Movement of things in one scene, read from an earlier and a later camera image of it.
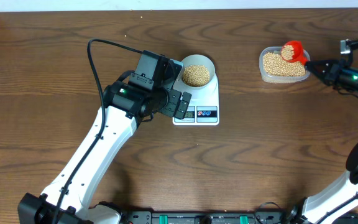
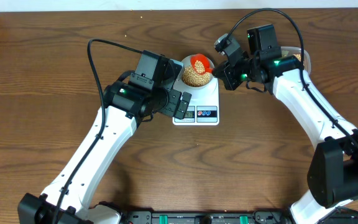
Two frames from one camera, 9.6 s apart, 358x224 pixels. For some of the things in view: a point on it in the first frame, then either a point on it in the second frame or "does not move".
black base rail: [212, 217] does not move
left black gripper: [173, 97] does not move
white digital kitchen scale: [203, 109] does not move
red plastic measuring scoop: [298, 51] → [206, 61]
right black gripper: [330, 75] → [225, 74]
